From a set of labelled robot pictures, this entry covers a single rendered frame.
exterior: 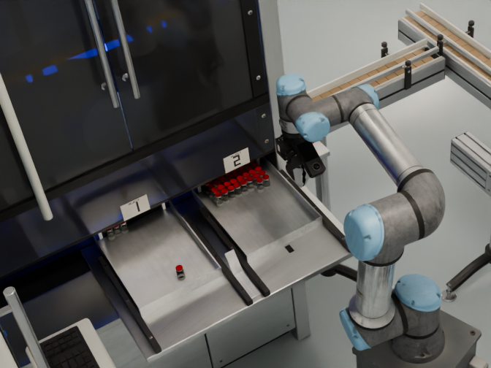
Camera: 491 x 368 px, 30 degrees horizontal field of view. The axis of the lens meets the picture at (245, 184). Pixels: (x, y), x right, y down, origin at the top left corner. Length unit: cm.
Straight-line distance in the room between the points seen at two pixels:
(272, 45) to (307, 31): 245
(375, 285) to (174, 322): 64
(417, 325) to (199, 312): 60
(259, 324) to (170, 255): 73
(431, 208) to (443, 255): 180
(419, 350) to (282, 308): 96
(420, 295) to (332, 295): 134
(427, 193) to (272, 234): 79
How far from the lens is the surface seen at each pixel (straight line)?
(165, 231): 279
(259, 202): 282
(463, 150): 347
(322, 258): 265
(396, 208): 201
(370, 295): 221
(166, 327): 255
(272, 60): 263
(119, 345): 306
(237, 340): 335
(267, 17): 254
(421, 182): 207
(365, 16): 514
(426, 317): 241
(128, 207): 267
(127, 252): 276
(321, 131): 226
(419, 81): 323
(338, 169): 418
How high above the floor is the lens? 287
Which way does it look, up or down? 44 degrees down
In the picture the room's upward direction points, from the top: 9 degrees counter-clockwise
